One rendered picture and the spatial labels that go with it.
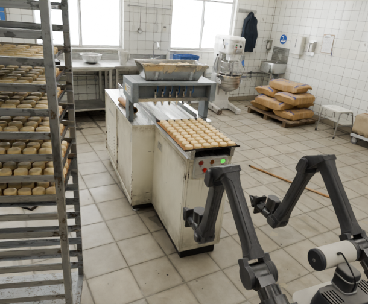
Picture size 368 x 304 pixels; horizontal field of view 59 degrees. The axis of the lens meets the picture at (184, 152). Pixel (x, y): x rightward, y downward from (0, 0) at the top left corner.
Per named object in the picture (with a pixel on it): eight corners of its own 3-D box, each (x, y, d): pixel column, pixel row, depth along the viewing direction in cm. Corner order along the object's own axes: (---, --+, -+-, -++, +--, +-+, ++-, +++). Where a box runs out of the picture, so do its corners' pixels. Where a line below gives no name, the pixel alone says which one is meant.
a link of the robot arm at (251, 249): (215, 157, 115) (241, 154, 119) (203, 170, 127) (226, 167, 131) (254, 290, 100) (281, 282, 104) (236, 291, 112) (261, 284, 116)
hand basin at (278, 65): (295, 93, 664) (307, 36, 621) (281, 93, 646) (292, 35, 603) (262, 82, 742) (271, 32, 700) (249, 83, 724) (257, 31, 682)
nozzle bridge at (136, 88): (122, 113, 288) (122, 75, 274) (196, 110, 315) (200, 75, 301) (131, 125, 260) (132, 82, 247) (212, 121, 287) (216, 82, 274)
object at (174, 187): (150, 210, 301) (154, 117, 266) (184, 205, 313) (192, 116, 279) (177, 261, 242) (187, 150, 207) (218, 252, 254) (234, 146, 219)
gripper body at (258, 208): (265, 194, 177) (272, 201, 171) (261, 210, 181) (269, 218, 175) (254, 196, 174) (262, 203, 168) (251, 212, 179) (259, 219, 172)
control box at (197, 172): (192, 177, 217) (193, 157, 211) (223, 172, 226) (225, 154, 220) (193, 179, 214) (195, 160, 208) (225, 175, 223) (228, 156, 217)
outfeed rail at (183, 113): (146, 88, 386) (146, 82, 383) (149, 88, 387) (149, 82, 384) (230, 156, 217) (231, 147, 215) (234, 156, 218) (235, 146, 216)
